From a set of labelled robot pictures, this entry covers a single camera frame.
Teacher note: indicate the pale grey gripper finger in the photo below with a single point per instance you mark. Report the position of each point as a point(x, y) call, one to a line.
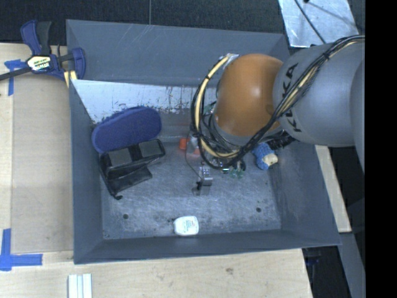
point(207, 175)
point(197, 188)

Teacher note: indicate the grey metal bin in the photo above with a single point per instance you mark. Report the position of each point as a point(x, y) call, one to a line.
point(173, 203)

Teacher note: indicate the orange small block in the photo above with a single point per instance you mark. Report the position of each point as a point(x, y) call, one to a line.
point(183, 143)

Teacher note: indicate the white small packet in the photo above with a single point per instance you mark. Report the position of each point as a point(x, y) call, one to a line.
point(186, 226)

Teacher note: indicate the blue knitted toy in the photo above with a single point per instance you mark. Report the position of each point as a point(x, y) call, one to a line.
point(263, 155)

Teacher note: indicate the black case with grey patches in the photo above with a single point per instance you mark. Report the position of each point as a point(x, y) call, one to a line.
point(130, 166)

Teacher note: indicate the pale wood board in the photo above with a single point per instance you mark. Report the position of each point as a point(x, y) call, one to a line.
point(40, 154)

